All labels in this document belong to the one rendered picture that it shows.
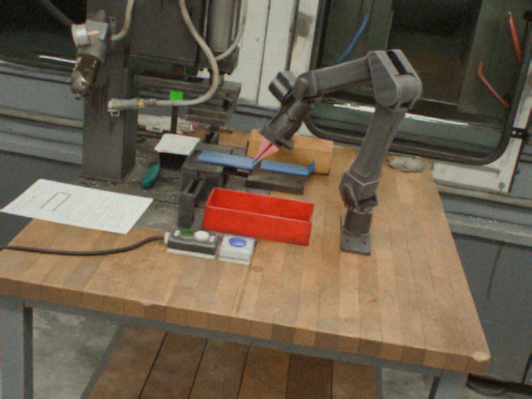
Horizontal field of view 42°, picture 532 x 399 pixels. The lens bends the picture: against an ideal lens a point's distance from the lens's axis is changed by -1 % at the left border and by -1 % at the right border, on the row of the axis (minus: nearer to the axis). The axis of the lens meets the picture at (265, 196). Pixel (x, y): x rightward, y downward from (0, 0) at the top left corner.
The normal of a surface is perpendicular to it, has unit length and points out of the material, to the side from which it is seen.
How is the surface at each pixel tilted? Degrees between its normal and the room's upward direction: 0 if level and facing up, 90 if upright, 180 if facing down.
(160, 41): 90
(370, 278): 0
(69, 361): 0
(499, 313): 90
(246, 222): 90
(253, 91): 90
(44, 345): 0
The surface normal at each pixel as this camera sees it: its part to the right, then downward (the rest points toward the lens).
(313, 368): 0.12, -0.91
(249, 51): -0.17, 0.37
